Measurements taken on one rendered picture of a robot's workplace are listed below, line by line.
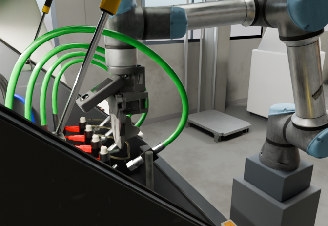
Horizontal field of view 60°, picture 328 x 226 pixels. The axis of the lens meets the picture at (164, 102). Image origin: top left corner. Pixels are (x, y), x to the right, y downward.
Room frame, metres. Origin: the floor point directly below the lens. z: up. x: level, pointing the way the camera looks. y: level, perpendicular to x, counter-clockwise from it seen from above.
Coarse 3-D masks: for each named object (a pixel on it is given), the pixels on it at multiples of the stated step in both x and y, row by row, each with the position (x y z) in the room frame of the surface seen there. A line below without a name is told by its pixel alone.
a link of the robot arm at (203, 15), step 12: (216, 0) 0.89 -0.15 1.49; (228, 0) 0.88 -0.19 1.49; (240, 0) 0.89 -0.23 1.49; (252, 0) 0.88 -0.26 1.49; (192, 12) 0.83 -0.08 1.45; (204, 12) 0.84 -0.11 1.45; (216, 12) 0.85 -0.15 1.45; (228, 12) 0.86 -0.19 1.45; (240, 12) 0.87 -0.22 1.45; (252, 12) 0.88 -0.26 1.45; (192, 24) 0.83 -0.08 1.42; (204, 24) 0.84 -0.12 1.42; (216, 24) 0.86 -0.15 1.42; (228, 24) 0.88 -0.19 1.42; (252, 24) 0.90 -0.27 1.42; (264, 24) 0.90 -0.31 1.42
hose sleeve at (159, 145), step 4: (156, 144) 0.57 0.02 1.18; (160, 144) 0.56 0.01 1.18; (152, 148) 0.56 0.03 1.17; (156, 148) 0.56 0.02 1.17; (160, 148) 0.56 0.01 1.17; (164, 148) 0.57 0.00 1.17; (156, 152) 0.56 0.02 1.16; (140, 156) 0.56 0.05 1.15; (136, 160) 0.56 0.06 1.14; (140, 160) 0.56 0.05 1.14; (136, 164) 0.56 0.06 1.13; (140, 164) 0.56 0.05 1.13
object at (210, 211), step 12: (144, 168) 0.97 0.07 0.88; (156, 168) 0.88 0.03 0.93; (168, 168) 0.85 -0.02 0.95; (156, 180) 0.88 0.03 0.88; (168, 180) 0.79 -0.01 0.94; (180, 180) 0.78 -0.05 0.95; (168, 192) 0.80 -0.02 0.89; (180, 192) 0.73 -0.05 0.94; (192, 192) 0.72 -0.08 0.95; (180, 204) 0.73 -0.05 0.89; (192, 204) 0.67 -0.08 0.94; (204, 204) 0.66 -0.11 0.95; (204, 216) 0.62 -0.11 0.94; (216, 216) 0.61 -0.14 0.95
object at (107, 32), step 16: (48, 32) 0.55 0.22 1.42; (64, 32) 0.55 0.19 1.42; (80, 32) 0.56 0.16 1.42; (112, 32) 0.56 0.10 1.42; (32, 48) 0.55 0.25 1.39; (144, 48) 0.56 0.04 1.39; (16, 64) 0.55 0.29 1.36; (160, 64) 0.56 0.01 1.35; (16, 80) 0.55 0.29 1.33; (176, 80) 0.56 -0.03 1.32; (176, 128) 0.57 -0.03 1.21
